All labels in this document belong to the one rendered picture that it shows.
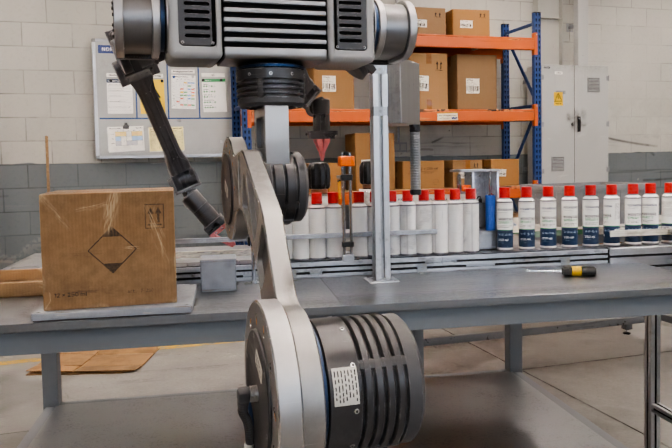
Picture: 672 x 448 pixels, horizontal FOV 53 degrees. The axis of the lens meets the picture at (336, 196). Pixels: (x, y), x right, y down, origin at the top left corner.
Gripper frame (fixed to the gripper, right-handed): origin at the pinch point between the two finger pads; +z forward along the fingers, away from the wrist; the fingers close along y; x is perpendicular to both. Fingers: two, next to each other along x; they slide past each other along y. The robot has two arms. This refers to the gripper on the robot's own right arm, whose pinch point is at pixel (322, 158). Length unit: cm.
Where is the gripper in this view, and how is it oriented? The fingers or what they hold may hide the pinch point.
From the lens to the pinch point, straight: 229.3
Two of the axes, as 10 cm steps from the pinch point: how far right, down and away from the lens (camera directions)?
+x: 1.9, 0.7, -9.8
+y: -9.8, 0.3, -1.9
